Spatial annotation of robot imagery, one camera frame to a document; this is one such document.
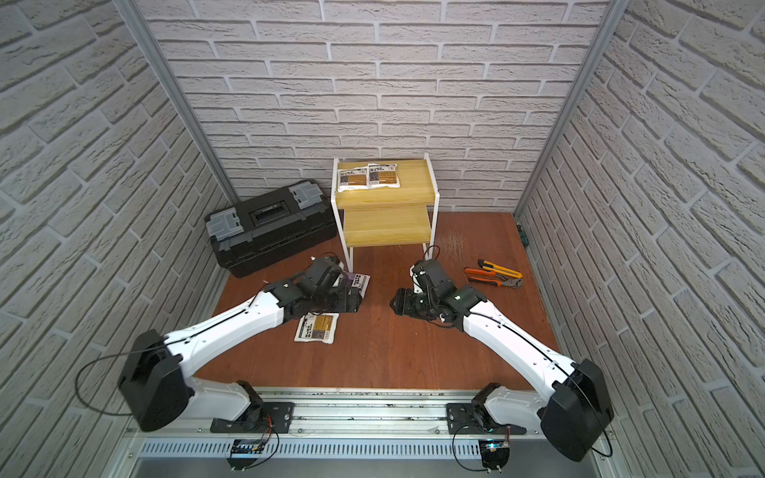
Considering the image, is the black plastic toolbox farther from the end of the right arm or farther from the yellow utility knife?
the yellow utility knife

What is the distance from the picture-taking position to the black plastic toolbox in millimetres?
923

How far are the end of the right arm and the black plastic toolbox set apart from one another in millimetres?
435

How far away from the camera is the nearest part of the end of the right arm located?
56 cm
